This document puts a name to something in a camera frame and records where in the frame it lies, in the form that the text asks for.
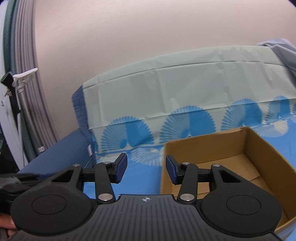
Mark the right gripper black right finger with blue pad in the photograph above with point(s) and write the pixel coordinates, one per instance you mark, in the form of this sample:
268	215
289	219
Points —
225	200

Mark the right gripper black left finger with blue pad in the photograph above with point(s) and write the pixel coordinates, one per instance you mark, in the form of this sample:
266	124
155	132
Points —
66	200

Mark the person's hand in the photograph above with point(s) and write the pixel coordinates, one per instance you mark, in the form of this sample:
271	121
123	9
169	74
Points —
8	226

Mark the brown cardboard box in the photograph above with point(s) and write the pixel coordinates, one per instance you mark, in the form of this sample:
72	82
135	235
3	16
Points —
244	152

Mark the dark blue sofa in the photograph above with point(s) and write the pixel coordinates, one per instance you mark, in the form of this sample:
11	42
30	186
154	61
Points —
75	148

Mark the blue fan-pattern cloth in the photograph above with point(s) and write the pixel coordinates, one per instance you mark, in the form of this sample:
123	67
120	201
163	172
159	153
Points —
140	107

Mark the white clamp on pole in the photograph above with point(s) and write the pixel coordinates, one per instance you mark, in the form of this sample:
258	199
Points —
14	109

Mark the grey ribbed curtain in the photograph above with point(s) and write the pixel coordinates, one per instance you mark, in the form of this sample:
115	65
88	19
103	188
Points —
20	55

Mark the light blue crumpled cloth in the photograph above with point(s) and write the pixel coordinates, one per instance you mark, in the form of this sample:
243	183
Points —
285	50

